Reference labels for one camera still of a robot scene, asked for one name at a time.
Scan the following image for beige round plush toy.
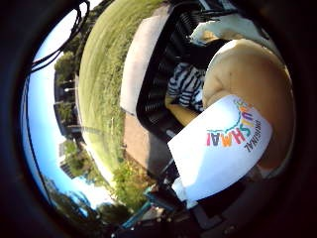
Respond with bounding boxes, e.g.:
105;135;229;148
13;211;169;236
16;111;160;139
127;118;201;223
166;38;295;202

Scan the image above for black white striped plush toy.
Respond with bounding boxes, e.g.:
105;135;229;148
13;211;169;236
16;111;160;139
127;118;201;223
165;61;208;113

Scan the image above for yellow corn plush toy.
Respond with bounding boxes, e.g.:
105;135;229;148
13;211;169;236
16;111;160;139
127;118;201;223
163;96;201;127

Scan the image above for black slatted plastic basket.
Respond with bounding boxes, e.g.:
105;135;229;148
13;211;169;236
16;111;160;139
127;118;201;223
136;0;240;142

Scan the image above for dark low building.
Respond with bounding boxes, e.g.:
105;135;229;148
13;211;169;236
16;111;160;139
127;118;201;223
53;70;84;141

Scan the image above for black looped cable bundle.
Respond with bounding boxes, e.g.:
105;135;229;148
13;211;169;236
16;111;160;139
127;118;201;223
29;0;91;74

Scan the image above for blue metal frame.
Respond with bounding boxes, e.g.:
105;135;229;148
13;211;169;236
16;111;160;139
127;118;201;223
121;187;174;230

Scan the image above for thin black cable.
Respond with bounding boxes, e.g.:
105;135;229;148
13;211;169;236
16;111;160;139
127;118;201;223
23;74;53;203

